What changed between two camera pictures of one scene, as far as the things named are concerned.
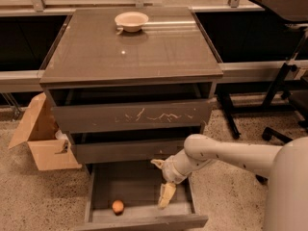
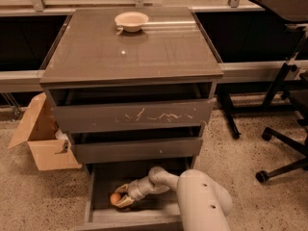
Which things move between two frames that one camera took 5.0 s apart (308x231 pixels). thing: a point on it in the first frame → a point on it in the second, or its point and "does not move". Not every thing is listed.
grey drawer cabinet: [131, 87] does not move
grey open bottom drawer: [139, 186] does not move
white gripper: [167, 170] → [137, 190]
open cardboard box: [50, 148] does not move
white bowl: [131, 21] does not move
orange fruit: [117, 207] → [115, 198]
